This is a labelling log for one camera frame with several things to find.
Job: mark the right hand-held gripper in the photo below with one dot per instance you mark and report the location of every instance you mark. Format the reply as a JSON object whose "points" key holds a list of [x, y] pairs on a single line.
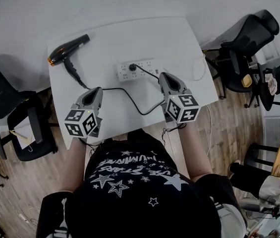
{"points": [[183, 108]]}

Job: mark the person's black star t-shirt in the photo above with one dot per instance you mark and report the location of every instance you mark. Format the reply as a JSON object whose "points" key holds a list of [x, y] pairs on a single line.
{"points": [[139, 202]]}

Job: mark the person's left forearm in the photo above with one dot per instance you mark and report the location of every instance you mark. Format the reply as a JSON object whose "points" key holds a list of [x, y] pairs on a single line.
{"points": [[74, 165]]}

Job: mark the crumpled pink cloth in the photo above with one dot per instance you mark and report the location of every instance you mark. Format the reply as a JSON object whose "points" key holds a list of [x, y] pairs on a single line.
{"points": [[271, 83]]}

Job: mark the black hair dryer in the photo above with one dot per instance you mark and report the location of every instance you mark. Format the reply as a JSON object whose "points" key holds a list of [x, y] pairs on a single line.
{"points": [[66, 49]]}

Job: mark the small yellow box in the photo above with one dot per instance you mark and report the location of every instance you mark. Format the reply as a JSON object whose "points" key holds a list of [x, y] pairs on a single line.
{"points": [[247, 80]]}

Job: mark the person's right forearm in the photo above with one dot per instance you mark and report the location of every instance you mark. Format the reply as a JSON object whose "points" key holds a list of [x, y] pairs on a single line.
{"points": [[195, 152]]}

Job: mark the wooden clothes hanger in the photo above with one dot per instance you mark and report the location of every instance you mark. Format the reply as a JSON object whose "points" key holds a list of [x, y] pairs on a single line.
{"points": [[18, 134]]}

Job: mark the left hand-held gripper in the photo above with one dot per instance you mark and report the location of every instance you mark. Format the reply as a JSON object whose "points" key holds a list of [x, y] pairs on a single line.
{"points": [[82, 123]]}

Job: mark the white power strip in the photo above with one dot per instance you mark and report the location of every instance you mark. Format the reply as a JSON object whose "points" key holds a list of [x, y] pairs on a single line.
{"points": [[125, 76]]}

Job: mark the white paper sheet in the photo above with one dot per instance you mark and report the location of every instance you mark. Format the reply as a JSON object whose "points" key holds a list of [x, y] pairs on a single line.
{"points": [[24, 130]]}

